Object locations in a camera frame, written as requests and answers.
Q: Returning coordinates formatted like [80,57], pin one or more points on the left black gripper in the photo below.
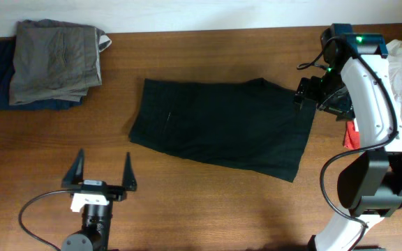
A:
[72,179]

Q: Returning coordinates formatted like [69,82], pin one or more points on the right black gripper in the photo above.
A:
[306,90]

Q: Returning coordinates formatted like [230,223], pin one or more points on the black shorts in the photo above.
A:
[253,125]

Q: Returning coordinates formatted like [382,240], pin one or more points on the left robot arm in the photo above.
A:
[95,230]

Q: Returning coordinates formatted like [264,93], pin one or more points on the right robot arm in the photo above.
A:
[356,86]

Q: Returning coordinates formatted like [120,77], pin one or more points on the red cloth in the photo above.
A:
[351,139]

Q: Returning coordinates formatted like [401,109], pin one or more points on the grey folded trousers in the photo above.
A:
[55,60]

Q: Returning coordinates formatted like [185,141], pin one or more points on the navy folded garment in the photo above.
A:
[7,50]

